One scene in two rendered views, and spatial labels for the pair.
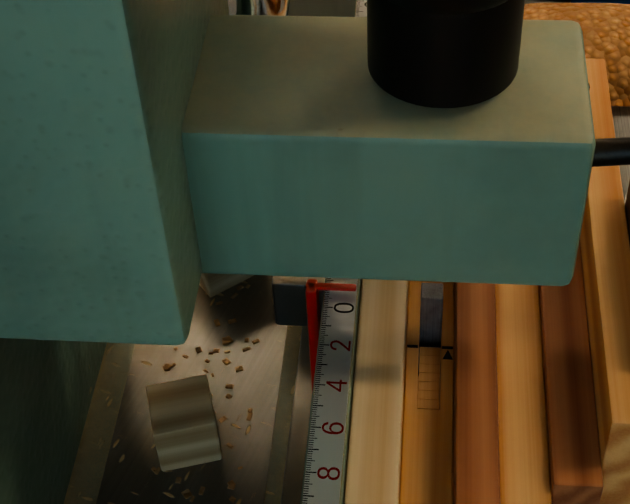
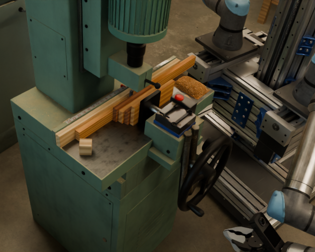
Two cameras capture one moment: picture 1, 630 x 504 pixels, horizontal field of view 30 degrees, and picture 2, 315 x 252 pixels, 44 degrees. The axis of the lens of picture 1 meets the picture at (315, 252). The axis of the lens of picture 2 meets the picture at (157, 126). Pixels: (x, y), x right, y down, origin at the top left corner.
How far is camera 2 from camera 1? 0.94 m
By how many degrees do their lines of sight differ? 19
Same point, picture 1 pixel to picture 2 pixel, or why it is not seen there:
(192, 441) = not seen: hidden behind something
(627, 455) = (132, 111)
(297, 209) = (115, 70)
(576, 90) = (143, 71)
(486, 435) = (123, 104)
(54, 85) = (94, 45)
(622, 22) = (194, 83)
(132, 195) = (98, 58)
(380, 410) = (117, 97)
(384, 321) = (126, 92)
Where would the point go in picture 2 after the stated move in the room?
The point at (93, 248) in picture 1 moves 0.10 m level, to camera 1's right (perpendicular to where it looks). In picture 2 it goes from (94, 63) to (119, 75)
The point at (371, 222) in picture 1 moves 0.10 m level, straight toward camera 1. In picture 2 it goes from (121, 75) to (100, 89)
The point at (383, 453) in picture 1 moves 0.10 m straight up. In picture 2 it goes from (113, 100) to (114, 76)
